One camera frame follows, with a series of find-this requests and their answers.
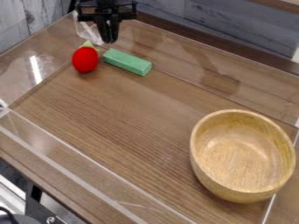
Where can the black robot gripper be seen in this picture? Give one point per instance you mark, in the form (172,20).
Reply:
(104,10)

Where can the red toy strawberry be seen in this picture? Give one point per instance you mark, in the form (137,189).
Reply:
(86,58)

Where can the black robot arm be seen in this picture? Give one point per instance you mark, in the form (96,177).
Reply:
(108,13)

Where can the green rectangular block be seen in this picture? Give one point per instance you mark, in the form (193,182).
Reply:
(128,62)

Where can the wooden bowl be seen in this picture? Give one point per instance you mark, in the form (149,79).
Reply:
(242,155)

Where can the clear acrylic corner bracket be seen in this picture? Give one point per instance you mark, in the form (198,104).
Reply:
(88,31)

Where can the clear acrylic tray wall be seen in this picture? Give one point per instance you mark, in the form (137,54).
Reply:
(102,138)

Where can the black table leg bracket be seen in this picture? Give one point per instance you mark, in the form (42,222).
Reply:
(45,209)

